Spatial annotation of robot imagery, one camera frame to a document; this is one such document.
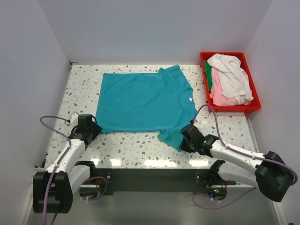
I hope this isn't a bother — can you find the teal t shirt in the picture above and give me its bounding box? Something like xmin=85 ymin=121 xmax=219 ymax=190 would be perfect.
xmin=96 ymin=65 xmax=197 ymax=150

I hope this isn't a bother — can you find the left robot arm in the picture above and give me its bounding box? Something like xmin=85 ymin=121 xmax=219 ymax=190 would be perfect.
xmin=33 ymin=113 xmax=102 ymax=213

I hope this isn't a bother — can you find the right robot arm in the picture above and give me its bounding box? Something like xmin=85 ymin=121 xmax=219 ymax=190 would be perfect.
xmin=180 ymin=124 xmax=298 ymax=202

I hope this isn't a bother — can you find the pink t shirt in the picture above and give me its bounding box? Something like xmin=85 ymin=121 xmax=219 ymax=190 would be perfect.
xmin=210 ymin=67 xmax=238 ymax=106

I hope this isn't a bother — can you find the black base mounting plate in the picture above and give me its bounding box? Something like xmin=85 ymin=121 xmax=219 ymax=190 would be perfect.
xmin=79 ymin=167 xmax=227 ymax=200

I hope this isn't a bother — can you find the red plastic bin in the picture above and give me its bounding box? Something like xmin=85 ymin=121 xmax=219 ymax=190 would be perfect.
xmin=200 ymin=52 xmax=261 ymax=114

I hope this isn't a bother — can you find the white t shirt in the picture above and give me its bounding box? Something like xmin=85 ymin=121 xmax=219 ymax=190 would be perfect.
xmin=207 ymin=53 xmax=254 ymax=105

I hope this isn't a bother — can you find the green t shirt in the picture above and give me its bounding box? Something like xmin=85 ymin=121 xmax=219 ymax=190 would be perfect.
xmin=204 ymin=60 xmax=213 ymax=91

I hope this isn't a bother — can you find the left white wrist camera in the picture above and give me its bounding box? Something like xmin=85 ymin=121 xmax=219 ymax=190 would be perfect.
xmin=68 ymin=112 xmax=80 ymax=126

